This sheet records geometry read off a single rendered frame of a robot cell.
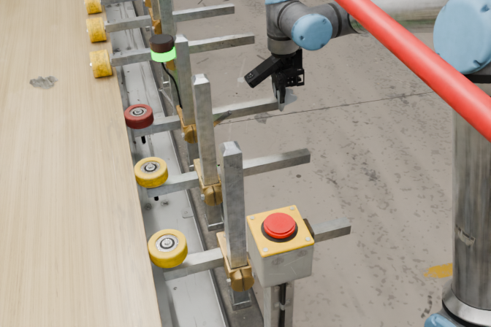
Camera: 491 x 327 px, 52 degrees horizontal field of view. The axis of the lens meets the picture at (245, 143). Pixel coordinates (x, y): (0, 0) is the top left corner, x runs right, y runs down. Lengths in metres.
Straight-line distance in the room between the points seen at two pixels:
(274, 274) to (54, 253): 0.58
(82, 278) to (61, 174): 0.33
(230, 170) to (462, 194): 0.39
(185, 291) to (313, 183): 1.31
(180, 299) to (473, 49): 0.90
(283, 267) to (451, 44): 0.42
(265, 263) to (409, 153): 2.19
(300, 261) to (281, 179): 1.88
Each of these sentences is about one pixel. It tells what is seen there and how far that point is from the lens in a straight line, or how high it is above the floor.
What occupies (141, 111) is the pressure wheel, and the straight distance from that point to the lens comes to 1.46.
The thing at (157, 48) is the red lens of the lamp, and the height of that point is 1.12.
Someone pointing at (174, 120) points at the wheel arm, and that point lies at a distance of 1.48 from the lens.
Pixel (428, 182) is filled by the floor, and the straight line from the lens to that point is 2.64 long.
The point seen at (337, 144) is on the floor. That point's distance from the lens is 2.77.
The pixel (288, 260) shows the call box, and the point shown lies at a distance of 0.66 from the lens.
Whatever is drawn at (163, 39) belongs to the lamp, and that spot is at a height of 1.14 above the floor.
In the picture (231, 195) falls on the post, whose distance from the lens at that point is 0.94.
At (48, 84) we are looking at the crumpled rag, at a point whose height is 0.91.
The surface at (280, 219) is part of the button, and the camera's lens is 0.66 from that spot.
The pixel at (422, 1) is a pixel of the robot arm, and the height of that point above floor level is 1.29.
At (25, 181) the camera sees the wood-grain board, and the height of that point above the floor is 0.90.
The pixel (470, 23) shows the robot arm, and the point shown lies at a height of 1.39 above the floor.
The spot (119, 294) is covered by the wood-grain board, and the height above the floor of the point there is 0.90.
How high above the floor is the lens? 1.71
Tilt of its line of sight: 38 degrees down
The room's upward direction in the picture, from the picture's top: 2 degrees counter-clockwise
